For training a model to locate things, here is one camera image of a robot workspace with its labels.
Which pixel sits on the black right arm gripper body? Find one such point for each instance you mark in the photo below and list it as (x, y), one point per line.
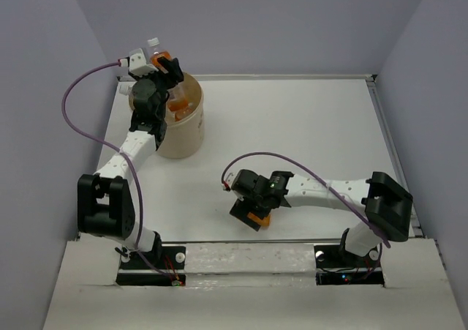
(255, 200)

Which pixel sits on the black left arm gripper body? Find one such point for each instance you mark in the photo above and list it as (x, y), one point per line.
(161, 85)

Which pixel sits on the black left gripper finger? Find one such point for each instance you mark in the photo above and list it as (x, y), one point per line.
(170, 72)
(134, 76)

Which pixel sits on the clear crushed plastic bottle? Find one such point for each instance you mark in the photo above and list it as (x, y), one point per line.
(125, 89)

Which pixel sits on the tall orange juice bottle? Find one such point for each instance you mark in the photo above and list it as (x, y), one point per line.
(177, 98)

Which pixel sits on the short orange bottle yellow cap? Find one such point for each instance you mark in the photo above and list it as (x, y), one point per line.
(259, 223)

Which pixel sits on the orange bottle with white cap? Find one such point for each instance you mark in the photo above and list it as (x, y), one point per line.
(182, 114)

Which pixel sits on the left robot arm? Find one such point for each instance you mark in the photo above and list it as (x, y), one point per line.
(110, 201)

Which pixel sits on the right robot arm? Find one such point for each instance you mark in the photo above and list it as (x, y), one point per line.
(382, 206)

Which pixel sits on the beige plastic bin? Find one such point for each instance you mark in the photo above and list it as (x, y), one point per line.
(182, 138)

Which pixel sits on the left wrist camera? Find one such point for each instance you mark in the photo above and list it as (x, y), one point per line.
(137, 62)

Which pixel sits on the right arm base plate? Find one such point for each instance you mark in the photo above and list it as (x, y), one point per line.
(336, 267)

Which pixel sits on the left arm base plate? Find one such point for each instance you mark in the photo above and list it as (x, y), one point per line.
(146, 269)

